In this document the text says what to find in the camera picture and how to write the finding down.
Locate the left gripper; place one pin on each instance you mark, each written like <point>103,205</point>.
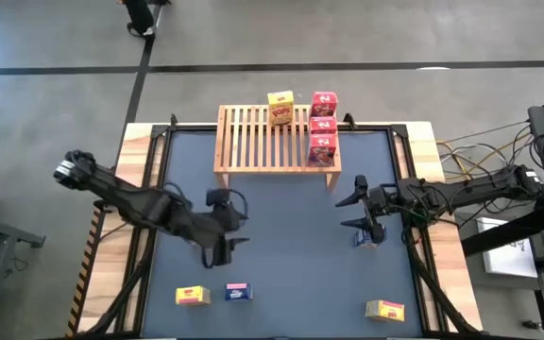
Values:
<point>215,224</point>

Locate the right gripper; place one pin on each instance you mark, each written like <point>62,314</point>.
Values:
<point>385,203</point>

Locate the blue Frosted Flakes cereal box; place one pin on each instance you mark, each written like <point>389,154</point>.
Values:
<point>361,242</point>
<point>238,293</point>

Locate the red Froot Loops cereal box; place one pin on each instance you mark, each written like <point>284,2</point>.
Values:
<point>324,103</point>
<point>321,151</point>
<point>323,125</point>

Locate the yellow Corn Pops cereal box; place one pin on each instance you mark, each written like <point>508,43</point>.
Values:
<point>280,113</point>
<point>385,311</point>
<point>192,296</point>

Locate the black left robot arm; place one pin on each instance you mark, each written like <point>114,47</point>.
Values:
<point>130,203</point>

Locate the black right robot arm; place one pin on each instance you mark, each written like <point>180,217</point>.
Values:
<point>465,193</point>

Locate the wooden slatted shelf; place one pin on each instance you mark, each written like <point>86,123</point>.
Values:
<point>248,160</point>

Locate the blue-grey table mat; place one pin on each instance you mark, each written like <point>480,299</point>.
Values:
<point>300,283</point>

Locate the yellow black hazard strip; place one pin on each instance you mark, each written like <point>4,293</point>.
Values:
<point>83,278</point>

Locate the white board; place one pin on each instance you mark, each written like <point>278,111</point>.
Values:
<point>508,257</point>

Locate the small black floor object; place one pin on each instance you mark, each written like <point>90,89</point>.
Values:
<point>532,325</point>

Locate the person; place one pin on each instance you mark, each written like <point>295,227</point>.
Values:
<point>139,16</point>

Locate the black metal table frame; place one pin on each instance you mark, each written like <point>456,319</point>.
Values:
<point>192,126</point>

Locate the black diagonal frame beam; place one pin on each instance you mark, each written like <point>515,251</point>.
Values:
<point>513,232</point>

